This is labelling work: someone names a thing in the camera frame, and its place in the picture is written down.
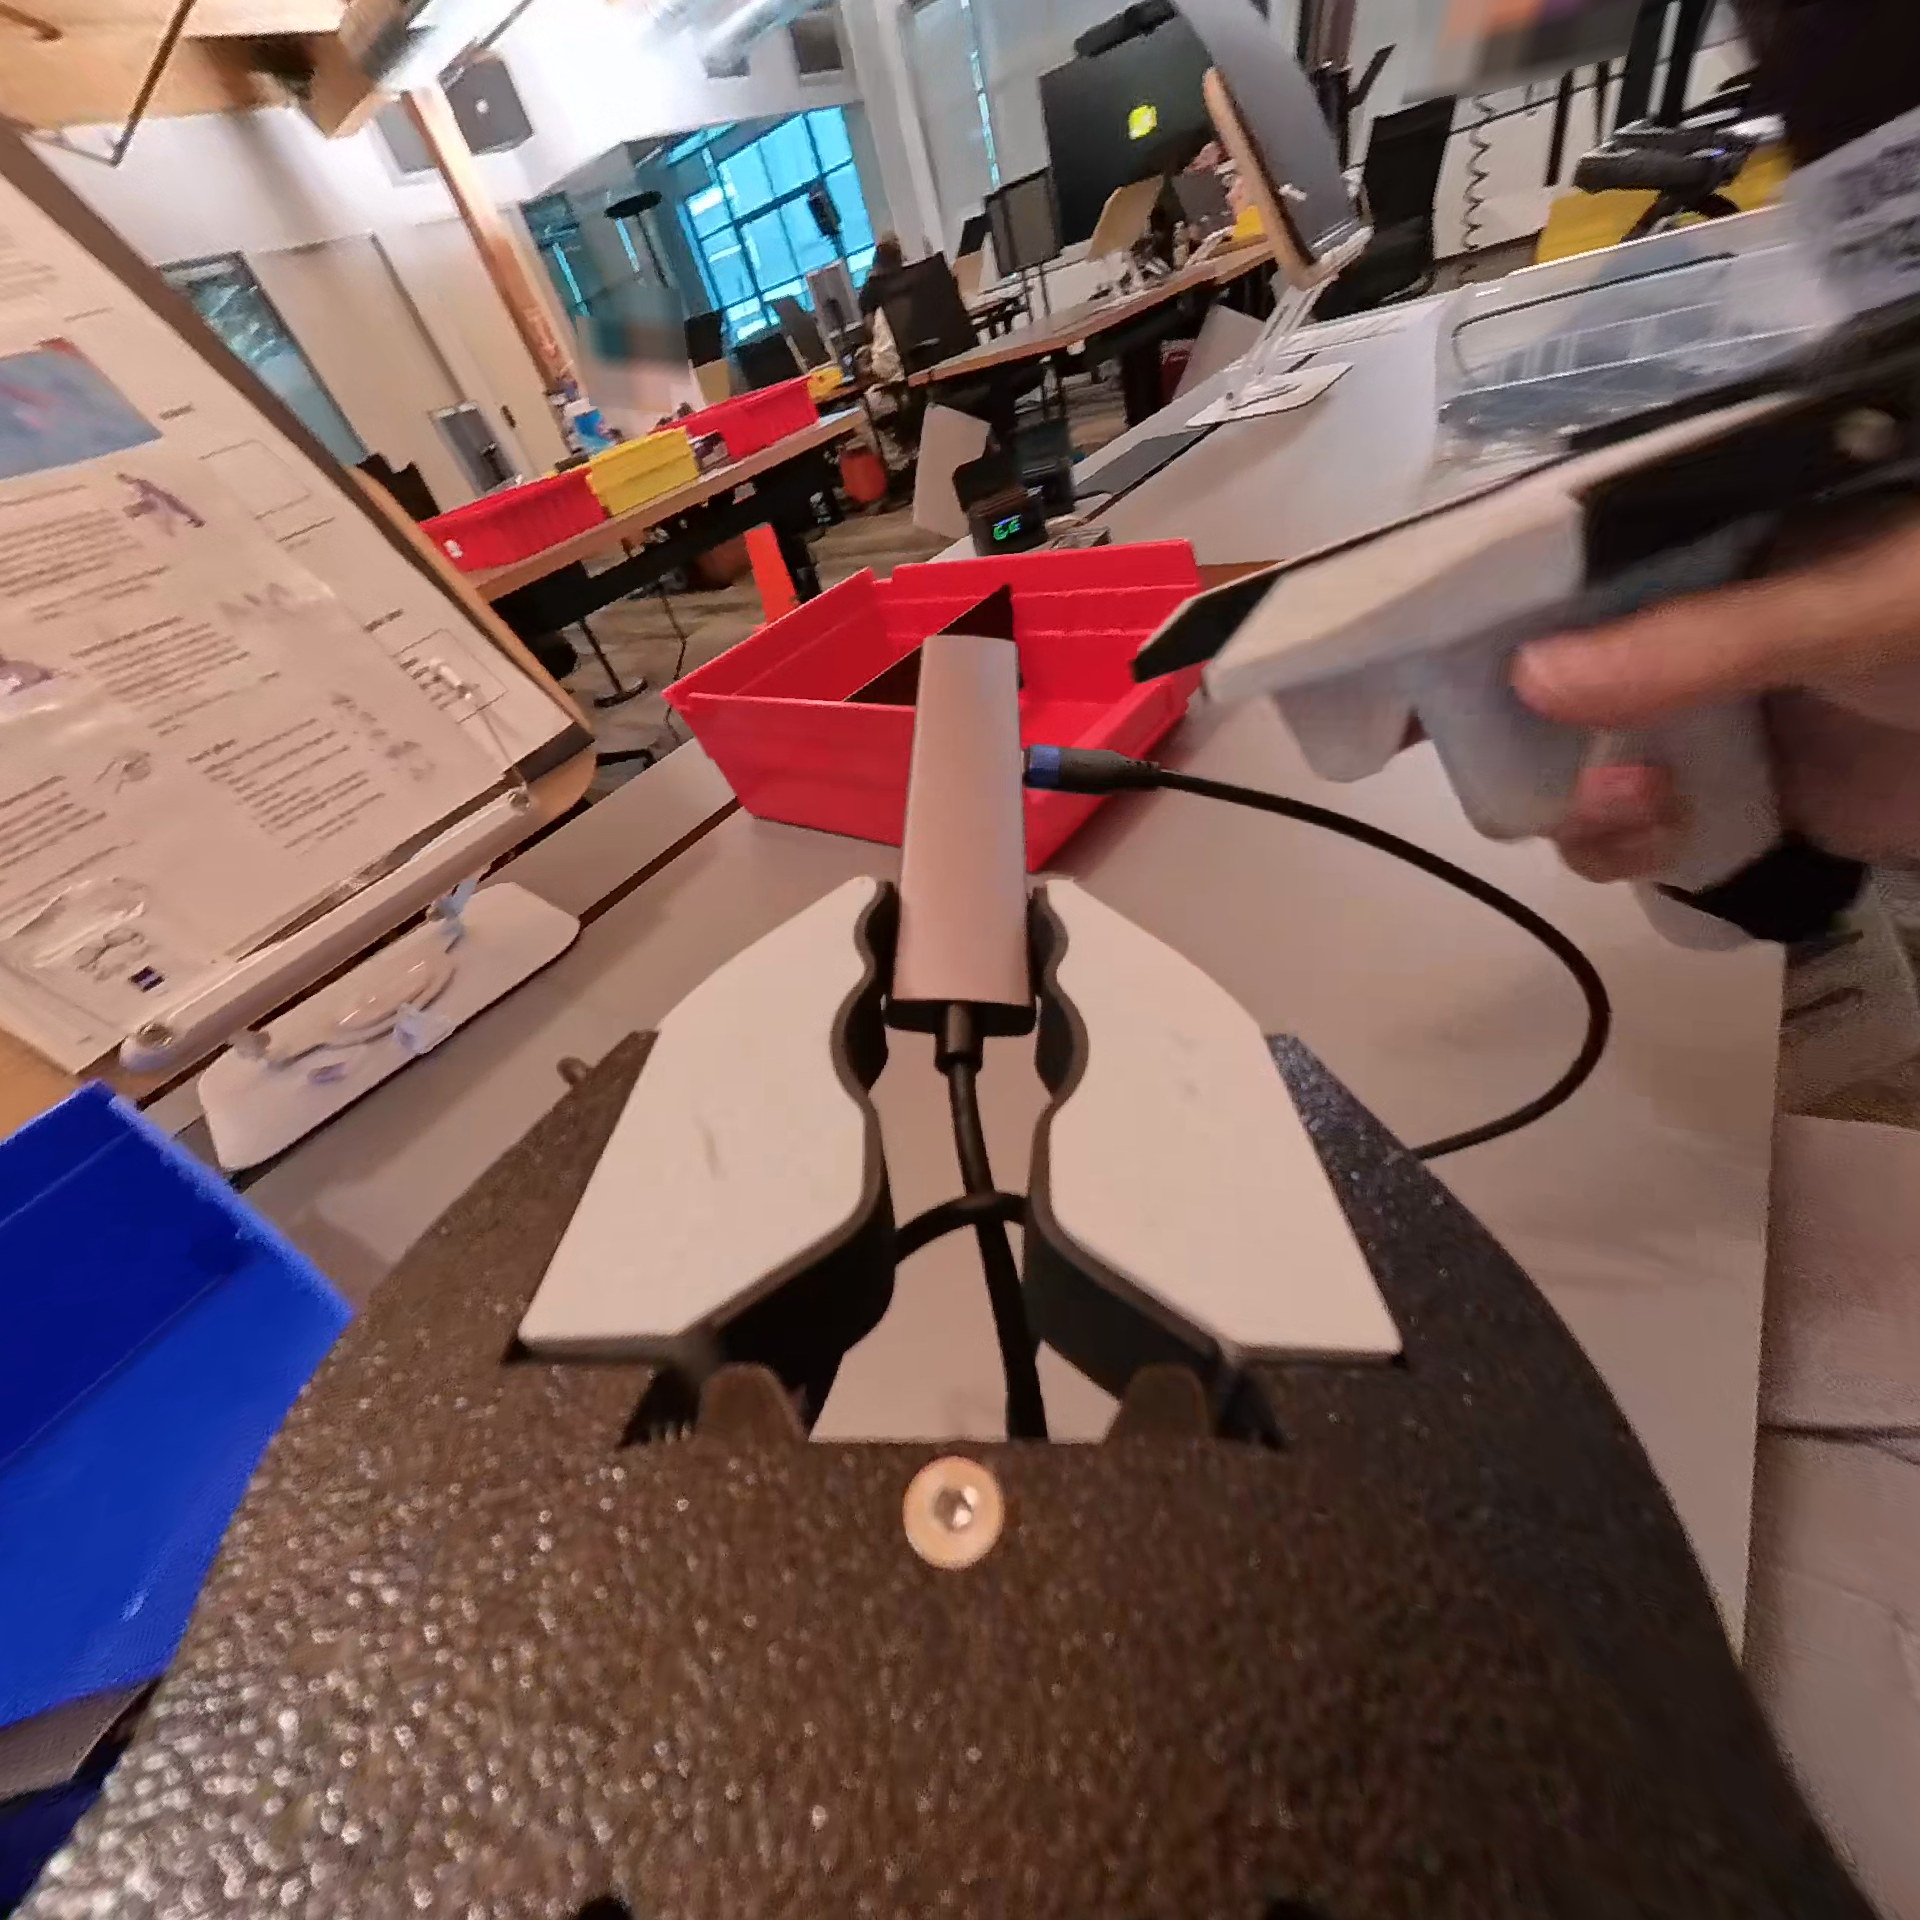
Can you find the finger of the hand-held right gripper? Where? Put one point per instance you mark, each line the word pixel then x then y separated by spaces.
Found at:
pixel 1394 600

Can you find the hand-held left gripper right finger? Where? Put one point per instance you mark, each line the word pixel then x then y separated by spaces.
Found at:
pixel 1200 1184

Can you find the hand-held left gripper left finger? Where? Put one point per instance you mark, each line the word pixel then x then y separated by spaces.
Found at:
pixel 720 1184

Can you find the grey USB hub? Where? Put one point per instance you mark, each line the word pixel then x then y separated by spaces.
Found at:
pixel 961 824

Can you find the red plastic bin with divider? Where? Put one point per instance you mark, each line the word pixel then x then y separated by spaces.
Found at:
pixel 811 751

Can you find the person's right hand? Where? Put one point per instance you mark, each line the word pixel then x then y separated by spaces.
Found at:
pixel 1725 661

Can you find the clear plastic container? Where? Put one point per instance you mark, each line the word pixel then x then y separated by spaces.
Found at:
pixel 1621 345

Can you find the black tablet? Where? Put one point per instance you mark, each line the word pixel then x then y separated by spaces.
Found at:
pixel 1132 459

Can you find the small black digital clock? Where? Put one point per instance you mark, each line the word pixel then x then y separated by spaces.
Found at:
pixel 1004 529

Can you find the wooden board document stand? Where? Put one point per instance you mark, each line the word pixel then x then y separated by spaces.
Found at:
pixel 1274 164

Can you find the large black monitor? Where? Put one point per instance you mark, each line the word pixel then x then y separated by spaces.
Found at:
pixel 1118 135

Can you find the blue plastic bin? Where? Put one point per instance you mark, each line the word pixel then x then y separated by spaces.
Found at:
pixel 135 1350

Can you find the orange traffic cone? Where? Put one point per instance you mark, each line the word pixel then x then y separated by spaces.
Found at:
pixel 773 578

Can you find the wood-edged table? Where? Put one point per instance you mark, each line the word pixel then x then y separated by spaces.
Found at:
pixel 675 519

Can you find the instruction sheet on stand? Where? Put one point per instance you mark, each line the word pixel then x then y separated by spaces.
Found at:
pixel 225 675

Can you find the person's grey clothing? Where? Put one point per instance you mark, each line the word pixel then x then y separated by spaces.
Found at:
pixel 1844 1501

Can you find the yellow plastic bin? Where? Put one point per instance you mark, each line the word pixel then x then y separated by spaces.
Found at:
pixel 642 468

